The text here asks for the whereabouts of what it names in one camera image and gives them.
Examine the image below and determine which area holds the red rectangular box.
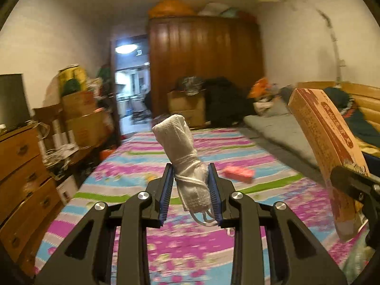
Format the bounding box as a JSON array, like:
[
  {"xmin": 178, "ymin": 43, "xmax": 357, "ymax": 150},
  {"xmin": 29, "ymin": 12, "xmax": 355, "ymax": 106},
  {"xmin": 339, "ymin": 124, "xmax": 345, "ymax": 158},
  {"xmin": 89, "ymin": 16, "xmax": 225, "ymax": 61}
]
[{"xmin": 223, "ymin": 166, "xmax": 256, "ymax": 184}]

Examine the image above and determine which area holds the orange bundle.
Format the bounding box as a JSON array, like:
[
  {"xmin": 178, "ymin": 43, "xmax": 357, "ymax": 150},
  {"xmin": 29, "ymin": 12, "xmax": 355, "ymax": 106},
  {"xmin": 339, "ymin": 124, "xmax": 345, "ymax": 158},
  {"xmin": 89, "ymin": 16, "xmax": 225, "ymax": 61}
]
[{"xmin": 148, "ymin": 0, "xmax": 197, "ymax": 19}]

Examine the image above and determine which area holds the black white patterned cloth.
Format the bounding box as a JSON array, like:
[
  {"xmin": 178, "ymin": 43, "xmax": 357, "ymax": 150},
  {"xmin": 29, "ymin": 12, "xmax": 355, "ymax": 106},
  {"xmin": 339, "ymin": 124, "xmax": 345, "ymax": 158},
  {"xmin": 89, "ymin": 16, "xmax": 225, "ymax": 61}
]
[{"xmin": 175, "ymin": 76, "xmax": 205, "ymax": 96}]

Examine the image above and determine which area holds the dark monitor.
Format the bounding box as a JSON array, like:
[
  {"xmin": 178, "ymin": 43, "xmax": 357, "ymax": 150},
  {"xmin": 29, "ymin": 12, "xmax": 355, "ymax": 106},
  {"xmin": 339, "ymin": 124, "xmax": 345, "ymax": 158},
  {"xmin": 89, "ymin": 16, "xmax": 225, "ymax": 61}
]
[{"xmin": 0, "ymin": 74, "xmax": 32, "ymax": 128}]

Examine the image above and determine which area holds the yellow green bag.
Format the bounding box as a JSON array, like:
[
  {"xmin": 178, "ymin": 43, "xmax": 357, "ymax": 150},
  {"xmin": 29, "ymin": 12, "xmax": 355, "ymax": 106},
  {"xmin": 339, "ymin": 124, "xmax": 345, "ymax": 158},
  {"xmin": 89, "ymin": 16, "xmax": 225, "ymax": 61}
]
[{"xmin": 58, "ymin": 64, "xmax": 88, "ymax": 97}]

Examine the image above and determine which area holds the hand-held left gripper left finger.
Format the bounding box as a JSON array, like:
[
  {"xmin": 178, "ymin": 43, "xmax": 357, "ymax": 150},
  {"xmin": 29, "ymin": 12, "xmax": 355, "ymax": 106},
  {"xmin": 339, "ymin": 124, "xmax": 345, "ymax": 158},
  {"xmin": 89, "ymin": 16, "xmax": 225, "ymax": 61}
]
[{"xmin": 35, "ymin": 163, "xmax": 174, "ymax": 285}]

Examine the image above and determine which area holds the tangle of white cables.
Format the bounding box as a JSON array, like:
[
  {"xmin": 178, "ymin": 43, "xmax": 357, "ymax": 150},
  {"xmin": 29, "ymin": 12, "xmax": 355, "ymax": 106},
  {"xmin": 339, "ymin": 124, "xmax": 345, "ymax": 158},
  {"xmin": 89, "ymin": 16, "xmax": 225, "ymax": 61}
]
[{"xmin": 42, "ymin": 119, "xmax": 79, "ymax": 167}]

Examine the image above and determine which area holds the wooden headboard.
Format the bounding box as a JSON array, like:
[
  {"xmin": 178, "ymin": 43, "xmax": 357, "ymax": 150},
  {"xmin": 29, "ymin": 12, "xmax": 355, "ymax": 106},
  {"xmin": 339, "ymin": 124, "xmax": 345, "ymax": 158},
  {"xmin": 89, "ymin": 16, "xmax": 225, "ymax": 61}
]
[{"xmin": 297, "ymin": 81, "xmax": 380, "ymax": 125}]

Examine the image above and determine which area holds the white crumpled cloth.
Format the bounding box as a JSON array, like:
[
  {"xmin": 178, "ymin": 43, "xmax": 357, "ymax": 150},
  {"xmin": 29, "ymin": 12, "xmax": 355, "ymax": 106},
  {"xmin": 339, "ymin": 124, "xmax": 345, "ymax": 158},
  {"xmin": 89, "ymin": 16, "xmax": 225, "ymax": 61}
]
[{"xmin": 253, "ymin": 96, "xmax": 277, "ymax": 116}]

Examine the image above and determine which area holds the wall pipe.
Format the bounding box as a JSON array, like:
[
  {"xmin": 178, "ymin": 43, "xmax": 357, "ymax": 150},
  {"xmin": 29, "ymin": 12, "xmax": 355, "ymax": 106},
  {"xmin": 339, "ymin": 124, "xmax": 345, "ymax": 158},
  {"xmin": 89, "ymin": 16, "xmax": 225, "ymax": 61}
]
[{"xmin": 315, "ymin": 6, "xmax": 342, "ymax": 82}]

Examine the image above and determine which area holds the grey quilt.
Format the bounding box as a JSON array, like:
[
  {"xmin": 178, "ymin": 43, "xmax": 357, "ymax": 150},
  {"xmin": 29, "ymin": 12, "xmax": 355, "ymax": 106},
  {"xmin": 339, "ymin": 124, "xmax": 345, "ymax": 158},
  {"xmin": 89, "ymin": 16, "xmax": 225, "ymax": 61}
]
[{"xmin": 243, "ymin": 87, "xmax": 324, "ymax": 179}]

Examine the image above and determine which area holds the green plastic bag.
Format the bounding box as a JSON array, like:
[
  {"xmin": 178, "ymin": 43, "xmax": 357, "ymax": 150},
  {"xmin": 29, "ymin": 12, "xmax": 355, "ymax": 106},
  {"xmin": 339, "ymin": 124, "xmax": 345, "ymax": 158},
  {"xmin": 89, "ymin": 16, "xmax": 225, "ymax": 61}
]
[{"xmin": 346, "ymin": 232, "xmax": 375, "ymax": 285}]

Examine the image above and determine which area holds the white face mask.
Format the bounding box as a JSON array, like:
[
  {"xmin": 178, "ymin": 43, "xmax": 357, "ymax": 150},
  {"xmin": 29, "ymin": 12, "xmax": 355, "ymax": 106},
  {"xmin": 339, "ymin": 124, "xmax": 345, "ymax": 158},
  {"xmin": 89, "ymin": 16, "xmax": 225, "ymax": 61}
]
[{"xmin": 152, "ymin": 114, "xmax": 214, "ymax": 225}]

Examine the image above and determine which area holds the floral printed bedsheet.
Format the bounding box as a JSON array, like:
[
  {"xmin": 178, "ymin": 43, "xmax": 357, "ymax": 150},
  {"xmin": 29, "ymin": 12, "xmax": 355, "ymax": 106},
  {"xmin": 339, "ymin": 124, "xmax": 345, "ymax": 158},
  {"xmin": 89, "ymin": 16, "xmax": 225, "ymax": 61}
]
[{"xmin": 34, "ymin": 128, "xmax": 369, "ymax": 285}]

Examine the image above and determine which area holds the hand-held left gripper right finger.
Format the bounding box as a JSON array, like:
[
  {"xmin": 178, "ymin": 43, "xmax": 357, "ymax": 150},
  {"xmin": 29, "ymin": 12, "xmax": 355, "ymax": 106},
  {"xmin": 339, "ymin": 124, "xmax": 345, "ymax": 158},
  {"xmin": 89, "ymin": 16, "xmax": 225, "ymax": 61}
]
[{"xmin": 208, "ymin": 163, "xmax": 348, "ymax": 285}]

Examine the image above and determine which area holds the wooden wardrobe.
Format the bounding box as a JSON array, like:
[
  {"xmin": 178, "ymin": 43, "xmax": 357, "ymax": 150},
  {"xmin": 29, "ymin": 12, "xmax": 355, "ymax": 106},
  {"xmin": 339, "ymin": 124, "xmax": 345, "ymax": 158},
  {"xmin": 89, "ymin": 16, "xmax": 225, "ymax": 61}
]
[{"xmin": 148, "ymin": 16, "xmax": 265, "ymax": 119}]

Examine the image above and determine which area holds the white floor box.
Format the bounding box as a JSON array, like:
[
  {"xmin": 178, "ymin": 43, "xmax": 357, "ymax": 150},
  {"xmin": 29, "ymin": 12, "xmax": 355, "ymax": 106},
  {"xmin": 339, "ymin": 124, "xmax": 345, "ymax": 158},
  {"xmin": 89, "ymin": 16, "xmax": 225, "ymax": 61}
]
[{"xmin": 56, "ymin": 175, "xmax": 80, "ymax": 206}]

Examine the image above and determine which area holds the brown cardboard box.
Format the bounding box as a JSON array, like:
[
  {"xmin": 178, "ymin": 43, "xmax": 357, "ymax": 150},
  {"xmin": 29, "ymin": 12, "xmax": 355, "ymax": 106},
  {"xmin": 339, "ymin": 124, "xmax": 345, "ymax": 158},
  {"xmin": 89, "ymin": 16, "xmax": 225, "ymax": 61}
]
[
  {"xmin": 167, "ymin": 91, "xmax": 206, "ymax": 112},
  {"xmin": 66, "ymin": 110, "xmax": 115, "ymax": 149},
  {"xmin": 169, "ymin": 110, "xmax": 207, "ymax": 128},
  {"xmin": 61, "ymin": 91, "xmax": 97, "ymax": 119}
]

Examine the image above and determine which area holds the orange cloth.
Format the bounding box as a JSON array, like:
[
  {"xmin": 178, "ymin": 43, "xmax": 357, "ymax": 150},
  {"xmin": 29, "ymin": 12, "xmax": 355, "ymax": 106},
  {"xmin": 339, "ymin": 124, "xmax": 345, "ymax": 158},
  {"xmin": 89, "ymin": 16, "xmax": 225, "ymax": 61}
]
[{"xmin": 248, "ymin": 77, "xmax": 271, "ymax": 99}]

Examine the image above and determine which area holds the wooden dresser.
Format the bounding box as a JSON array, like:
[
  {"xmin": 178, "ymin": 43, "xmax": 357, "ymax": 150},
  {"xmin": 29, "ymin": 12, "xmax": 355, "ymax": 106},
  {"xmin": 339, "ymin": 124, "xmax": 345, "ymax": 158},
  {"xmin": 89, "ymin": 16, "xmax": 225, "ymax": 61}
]
[{"xmin": 0, "ymin": 123, "xmax": 63, "ymax": 271}]

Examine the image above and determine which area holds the black jacket pile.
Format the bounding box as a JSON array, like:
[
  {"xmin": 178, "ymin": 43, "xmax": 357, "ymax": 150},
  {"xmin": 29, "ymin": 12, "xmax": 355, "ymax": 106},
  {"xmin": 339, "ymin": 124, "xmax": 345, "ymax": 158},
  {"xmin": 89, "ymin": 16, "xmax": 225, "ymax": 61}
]
[{"xmin": 203, "ymin": 77, "xmax": 253, "ymax": 128}]

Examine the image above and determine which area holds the green cloth bundle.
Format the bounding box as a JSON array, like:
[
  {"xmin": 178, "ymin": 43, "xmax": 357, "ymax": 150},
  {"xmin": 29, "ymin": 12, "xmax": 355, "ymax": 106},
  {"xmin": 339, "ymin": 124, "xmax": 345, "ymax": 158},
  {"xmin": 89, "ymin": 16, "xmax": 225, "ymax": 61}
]
[{"xmin": 98, "ymin": 67, "xmax": 112, "ymax": 84}]

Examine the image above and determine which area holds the white bundle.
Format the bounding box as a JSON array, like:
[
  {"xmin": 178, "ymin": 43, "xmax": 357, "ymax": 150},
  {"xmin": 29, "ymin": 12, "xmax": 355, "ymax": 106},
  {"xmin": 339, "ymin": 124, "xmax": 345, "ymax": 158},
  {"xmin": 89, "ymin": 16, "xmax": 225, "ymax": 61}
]
[{"xmin": 197, "ymin": 3, "xmax": 226, "ymax": 17}]

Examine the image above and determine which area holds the round ceiling light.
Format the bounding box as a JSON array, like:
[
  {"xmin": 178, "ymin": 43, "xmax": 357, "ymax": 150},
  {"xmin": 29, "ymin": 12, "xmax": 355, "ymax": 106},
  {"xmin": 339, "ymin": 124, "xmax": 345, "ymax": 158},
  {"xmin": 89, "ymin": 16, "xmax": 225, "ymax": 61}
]
[{"xmin": 115, "ymin": 44, "xmax": 139, "ymax": 55}]

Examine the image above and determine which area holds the tan red printed snack box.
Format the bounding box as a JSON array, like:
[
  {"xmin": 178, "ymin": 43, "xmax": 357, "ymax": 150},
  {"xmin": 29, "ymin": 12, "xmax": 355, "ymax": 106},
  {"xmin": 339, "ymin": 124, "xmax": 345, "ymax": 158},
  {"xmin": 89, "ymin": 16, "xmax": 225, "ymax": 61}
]
[{"xmin": 287, "ymin": 88, "xmax": 371, "ymax": 243}]

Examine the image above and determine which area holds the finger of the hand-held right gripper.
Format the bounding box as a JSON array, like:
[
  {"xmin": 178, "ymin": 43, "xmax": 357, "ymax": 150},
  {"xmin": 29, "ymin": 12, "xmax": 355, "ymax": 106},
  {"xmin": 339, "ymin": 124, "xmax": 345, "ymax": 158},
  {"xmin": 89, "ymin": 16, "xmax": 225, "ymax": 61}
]
[
  {"xmin": 330, "ymin": 166, "xmax": 380, "ymax": 207},
  {"xmin": 356, "ymin": 206, "xmax": 380, "ymax": 245}
]

